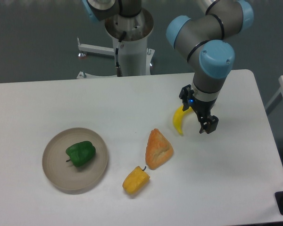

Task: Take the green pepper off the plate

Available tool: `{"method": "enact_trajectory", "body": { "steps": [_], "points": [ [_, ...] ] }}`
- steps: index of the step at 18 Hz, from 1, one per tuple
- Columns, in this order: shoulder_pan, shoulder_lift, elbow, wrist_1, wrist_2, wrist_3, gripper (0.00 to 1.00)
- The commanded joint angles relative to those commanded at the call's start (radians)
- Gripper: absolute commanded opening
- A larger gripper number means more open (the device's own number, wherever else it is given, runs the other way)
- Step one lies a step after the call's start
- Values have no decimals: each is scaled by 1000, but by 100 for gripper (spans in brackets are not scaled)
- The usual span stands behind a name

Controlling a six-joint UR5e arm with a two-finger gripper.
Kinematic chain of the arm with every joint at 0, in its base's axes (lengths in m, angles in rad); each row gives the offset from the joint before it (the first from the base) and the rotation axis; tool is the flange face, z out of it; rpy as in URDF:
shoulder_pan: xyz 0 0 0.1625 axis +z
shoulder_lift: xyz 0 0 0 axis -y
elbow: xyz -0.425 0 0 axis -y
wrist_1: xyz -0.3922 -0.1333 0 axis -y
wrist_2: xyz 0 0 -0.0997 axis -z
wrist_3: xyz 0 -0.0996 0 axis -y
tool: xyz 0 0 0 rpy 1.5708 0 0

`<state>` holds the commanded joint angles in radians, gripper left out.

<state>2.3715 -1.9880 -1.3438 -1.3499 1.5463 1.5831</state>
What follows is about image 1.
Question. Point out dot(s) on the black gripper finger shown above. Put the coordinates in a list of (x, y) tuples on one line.
[(186, 95), (208, 124)]

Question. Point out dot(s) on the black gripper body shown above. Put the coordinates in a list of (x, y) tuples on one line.
[(202, 108)]

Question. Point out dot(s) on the yellow banana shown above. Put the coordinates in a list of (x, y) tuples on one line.
[(178, 118)]

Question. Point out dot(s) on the green bell pepper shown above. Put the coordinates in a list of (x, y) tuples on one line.
[(81, 153)]

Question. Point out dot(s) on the beige round plate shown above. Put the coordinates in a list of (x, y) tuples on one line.
[(64, 175)]

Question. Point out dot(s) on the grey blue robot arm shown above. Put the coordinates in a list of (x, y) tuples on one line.
[(200, 42)]

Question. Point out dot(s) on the yellow bell pepper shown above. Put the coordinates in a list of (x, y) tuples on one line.
[(135, 180)]

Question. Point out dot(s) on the orange triangular bread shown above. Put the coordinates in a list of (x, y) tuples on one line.
[(158, 151)]

